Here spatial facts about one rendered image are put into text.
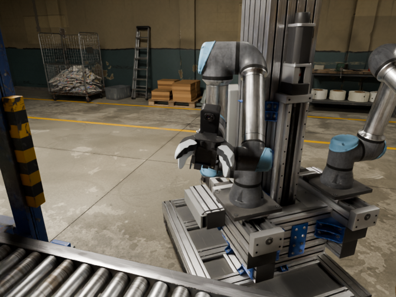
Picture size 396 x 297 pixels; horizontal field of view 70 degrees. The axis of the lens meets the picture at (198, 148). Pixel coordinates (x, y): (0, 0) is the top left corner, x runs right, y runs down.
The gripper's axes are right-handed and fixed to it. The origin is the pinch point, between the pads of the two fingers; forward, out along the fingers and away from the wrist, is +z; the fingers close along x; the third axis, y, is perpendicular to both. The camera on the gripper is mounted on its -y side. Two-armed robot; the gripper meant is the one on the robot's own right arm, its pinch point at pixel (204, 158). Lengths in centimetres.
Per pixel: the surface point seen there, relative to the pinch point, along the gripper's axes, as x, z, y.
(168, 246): 21, -118, 128
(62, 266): 39, -11, 50
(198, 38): 91, -715, -19
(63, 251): 43, -17, 50
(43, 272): 44, -9, 51
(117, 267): 22, -13, 47
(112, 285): 21, -6, 47
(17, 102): 72, -40, 8
